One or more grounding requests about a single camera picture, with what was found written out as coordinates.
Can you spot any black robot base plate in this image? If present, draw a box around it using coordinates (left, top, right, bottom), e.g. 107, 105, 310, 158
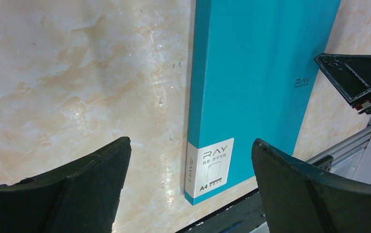
178, 189, 270, 233

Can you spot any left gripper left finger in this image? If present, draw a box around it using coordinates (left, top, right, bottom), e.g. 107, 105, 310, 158
0, 136, 132, 233

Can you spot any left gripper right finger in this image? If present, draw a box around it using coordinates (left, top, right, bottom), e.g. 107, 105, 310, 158
252, 138, 371, 233

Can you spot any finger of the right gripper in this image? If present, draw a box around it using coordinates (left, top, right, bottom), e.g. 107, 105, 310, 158
314, 53, 371, 115

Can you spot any teal folder black inside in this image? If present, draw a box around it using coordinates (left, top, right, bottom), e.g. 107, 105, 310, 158
184, 0, 340, 205

